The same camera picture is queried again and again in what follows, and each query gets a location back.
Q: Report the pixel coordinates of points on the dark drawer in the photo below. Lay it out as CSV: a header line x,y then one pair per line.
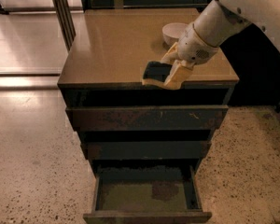
x,y
146,118
152,150

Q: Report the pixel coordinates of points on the brown drawer cabinet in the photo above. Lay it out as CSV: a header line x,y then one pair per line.
x,y
105,65

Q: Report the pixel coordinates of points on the open bottom drawer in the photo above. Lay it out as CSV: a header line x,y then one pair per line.
x,y
157,194

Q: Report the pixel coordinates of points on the middle dark drawer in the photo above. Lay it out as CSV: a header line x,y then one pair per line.
x,y
152,150

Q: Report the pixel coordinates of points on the metal door frame post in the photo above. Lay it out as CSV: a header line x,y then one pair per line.
x,y
66,22

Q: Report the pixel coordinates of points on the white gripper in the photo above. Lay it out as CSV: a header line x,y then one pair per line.
x,y
196,48

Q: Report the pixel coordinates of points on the white ceramic bowl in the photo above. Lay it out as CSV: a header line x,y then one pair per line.
x,y
172,31

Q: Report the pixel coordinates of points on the top dark drawer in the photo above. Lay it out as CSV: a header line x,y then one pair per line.
x,y
146,118

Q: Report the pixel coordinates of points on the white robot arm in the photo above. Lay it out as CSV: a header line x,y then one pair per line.
x,y
218,22

